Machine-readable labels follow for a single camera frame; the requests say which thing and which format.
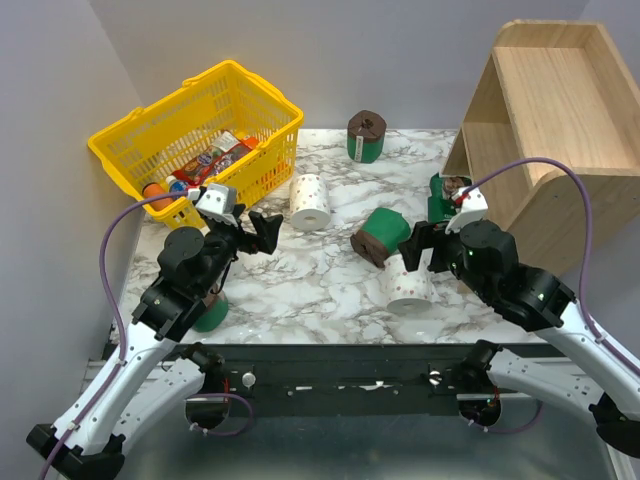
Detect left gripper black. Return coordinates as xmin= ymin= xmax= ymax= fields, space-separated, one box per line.
xmin=196 ymin=203 xmax=284 ymax=296

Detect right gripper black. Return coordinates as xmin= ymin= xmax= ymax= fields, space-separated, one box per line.
xmin=396 ymin=218 xmax=492 ymax=300

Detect green brown roll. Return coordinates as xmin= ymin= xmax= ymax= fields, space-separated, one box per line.
xmin=347 ymin=110 xmax=387 ymax=164
xmin=350 ymin=207 xmax=411 ymax=269

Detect white floral paper roll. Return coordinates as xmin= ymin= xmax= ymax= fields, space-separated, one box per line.
xmin=382 ymin=254 xmax=435 ymax=315
xmin=289 ymin=174 xmax=331 ymax=231

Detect green wrapped roll near left arm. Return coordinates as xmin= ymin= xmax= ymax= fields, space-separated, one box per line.
xmin=192 ymin=292 xmax=229 ymax=333

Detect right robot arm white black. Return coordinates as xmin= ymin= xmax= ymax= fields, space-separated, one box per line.
xmin=398 ymin=220 xmax=639 ymax=457

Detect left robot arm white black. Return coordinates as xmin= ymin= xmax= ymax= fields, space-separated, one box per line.
xmin=27 ymin=212 xmax=283 ymax=479

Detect wooden two-tier shelf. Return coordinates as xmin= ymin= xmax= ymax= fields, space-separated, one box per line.
xmin=443 ymin=20 xmax=639 ymax=275

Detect green snack bag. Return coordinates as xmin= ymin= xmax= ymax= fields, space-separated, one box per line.
xmin=427 ymin=173 xmax=471 ymax=223

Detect red snack bag in basket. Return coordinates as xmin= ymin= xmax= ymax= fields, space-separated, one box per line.
xmin=173 ymin=130 xmax=259 ymax=187

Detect blue label bottle white cap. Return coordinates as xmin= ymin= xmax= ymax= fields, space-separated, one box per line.
xmin=166 ymin=175 xmax=190 ymax=193

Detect yellow plastic shopping basket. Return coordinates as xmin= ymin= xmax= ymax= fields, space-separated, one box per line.
xmin=88 ymin=60 xmax=304 ymax=206

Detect orange bottle in basket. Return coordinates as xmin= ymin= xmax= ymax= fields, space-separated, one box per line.
xmin=142 ymin=183 xmax=174 ymax=212

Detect upright green brown wrapped roll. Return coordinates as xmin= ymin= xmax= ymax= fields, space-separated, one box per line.
xmin=347 ymin=110 xmax=387 ymax=164

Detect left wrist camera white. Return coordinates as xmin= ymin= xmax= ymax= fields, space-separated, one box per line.
xmin=186 ymin=183 xmax=245 ymax=227

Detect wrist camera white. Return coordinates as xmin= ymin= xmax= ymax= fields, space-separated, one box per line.
xmin=186 ymin=183 xmax=245 ymax=227
xmin=445 ymin=187 xmax=489 ymax=234

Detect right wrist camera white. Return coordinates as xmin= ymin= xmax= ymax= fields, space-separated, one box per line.
xmin=445 ymin=187 xmax=489 ymax=234

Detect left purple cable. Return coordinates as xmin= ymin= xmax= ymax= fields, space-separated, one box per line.
xmin=37 ymin=187 xmax=201 ymax=480

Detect purple cable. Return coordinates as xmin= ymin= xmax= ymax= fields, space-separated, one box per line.
xmin=37 ymin=187 xmax=201 ymax=480
xmin=462 ymin=157 xmax=640 ymax=379

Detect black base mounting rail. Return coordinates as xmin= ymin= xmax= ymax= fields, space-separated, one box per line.
xmin=164 ymin=342 xmax=566 ymax=419

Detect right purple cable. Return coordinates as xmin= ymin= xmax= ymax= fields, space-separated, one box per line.
xmin=462 ymin=157 xmax=640 ymax=379

